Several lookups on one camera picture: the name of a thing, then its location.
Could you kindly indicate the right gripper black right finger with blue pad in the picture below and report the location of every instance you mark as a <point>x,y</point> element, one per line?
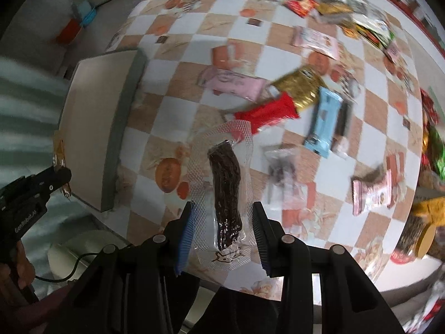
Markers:
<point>268,234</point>

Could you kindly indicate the dark jerky clear vacuum pack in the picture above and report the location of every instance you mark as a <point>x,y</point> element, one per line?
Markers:
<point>221,194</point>

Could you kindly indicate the gold foil snack packet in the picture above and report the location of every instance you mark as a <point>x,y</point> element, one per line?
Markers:
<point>302,85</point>

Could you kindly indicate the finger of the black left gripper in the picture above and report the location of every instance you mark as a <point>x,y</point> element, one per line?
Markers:
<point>51,179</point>

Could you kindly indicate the pink white biscuit packet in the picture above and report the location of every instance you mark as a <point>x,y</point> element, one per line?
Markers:
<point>305,37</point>

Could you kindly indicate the light blue snack bar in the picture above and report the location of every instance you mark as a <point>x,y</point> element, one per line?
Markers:
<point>324,123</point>

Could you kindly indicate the red plastic bucket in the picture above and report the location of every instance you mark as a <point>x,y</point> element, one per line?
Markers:
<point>68,33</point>

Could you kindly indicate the blue plastic basin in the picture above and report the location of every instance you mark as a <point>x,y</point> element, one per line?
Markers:
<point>87,13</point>

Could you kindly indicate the clear wrapper dark candy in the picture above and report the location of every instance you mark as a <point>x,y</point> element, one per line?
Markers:
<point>282,176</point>

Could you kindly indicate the pink brown snack pouch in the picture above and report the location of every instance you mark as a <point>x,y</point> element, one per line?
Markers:
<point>367,196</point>

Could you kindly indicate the yellow snack box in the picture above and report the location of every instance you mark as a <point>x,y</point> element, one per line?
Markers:
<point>432,209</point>

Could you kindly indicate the round wooden lid container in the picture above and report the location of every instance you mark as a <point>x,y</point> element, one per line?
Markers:
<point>415,240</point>

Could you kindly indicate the green yellow snack packet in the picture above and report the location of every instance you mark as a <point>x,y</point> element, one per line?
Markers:
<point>376,31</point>

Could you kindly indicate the pink snack bar wrapper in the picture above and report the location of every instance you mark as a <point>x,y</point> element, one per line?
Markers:
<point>230,82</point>

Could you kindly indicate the dark stick clear wrapper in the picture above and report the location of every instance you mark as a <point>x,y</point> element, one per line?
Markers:
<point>340,144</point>

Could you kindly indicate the red chips packet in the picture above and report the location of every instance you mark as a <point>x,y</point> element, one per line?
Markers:
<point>302,8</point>

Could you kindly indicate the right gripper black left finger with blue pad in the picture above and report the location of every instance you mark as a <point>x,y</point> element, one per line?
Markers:
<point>179,235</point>

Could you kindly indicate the green foil snack bag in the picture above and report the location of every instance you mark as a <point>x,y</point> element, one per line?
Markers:
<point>436,152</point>

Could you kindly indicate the red snack bar wrapper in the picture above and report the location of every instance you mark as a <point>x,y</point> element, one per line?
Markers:
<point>270,114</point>

